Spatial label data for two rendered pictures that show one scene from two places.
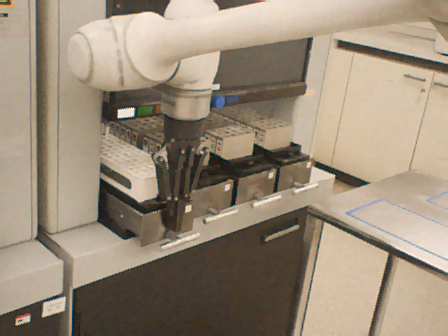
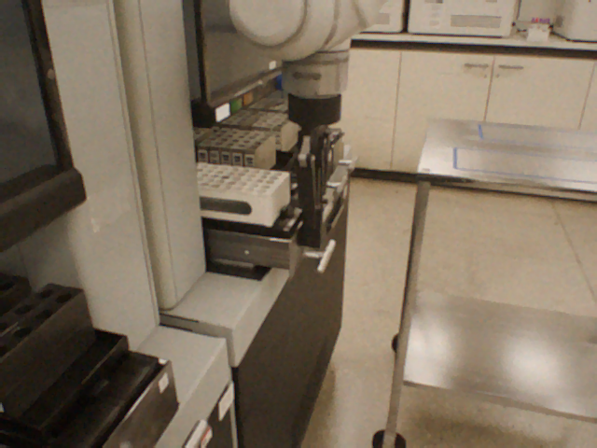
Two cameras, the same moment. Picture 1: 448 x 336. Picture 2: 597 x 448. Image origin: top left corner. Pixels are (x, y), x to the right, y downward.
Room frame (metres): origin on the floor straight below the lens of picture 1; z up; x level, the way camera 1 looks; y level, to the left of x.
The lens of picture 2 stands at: (0.43, 0.40, 1.13)
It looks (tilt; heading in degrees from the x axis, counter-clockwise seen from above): 26 degrees down; 333
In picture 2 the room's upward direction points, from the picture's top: straight up
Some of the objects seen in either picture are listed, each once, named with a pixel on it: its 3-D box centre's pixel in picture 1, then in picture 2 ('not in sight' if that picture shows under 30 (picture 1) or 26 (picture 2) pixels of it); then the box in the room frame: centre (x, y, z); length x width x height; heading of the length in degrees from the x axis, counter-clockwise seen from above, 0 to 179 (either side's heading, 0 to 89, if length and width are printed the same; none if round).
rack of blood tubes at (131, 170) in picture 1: (117, 165); (194, 191); (1.15, 0.23, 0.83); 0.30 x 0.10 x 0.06; 47
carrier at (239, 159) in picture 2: not in sight; (249, 155); (1.24, 0.10, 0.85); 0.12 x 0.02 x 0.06; 137
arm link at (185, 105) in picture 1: (185, 100); (314, 72); (1.01, 0.08, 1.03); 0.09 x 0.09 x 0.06
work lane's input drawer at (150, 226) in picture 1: (84, 167); (128, 211); (1.24, 0.33, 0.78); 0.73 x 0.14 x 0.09; 47
